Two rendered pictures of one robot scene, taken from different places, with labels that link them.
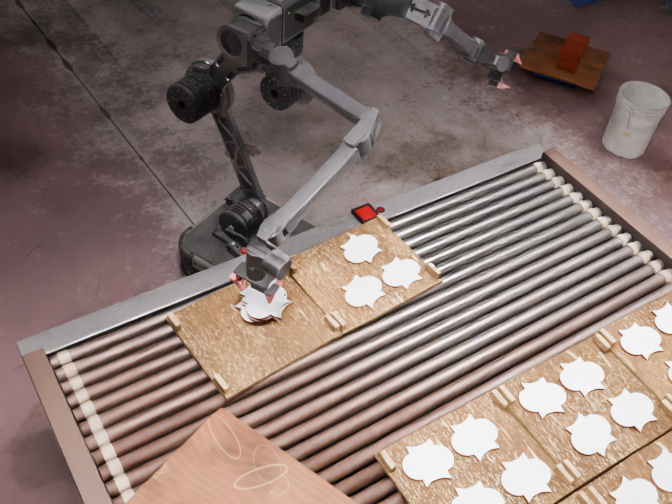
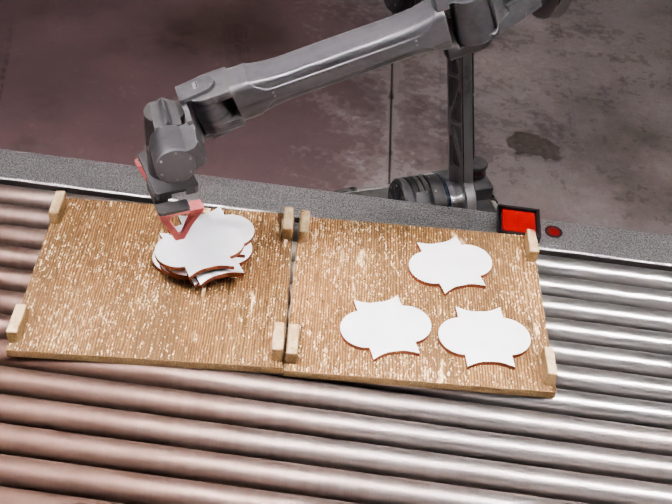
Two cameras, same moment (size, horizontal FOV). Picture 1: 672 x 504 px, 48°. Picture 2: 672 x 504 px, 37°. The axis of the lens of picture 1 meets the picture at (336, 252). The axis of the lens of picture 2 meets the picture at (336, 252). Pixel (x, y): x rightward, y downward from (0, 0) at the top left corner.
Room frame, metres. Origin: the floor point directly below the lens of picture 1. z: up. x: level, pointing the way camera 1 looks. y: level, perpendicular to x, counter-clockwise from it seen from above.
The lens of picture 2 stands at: (0.71, -0.69, 2.08)
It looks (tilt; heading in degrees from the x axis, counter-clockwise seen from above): 43 degrees down; 39
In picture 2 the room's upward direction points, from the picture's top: 6 degrees clockwise
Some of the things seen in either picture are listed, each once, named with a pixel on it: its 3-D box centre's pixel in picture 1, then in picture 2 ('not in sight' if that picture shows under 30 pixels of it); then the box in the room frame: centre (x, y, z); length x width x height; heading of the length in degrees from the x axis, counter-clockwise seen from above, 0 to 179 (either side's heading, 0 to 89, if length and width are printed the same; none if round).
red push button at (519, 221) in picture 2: (365, 214); (518, 224); (1.97, -0.09, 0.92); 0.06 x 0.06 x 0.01; 37
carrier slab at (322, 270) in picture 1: (361, 272); (417, 300); (1.68, -0.09, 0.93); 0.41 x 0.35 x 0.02; 131
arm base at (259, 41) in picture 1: (265, 50); not in sight; (2.11, 0.29, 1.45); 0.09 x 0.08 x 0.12; 150
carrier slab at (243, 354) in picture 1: (253, 326); (162, 279); (1.41, 0.22, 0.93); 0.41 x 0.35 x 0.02; 132
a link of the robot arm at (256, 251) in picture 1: (257, 255); (165, 127); (1.42, 0.21, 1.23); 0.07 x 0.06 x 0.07; 59
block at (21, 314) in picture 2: (221, 383); (17, 323); (1.18, 0.28, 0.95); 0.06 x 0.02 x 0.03; 42
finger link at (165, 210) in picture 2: (266, 290); (176, 210); (1.42, 0.19, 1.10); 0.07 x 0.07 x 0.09; 66
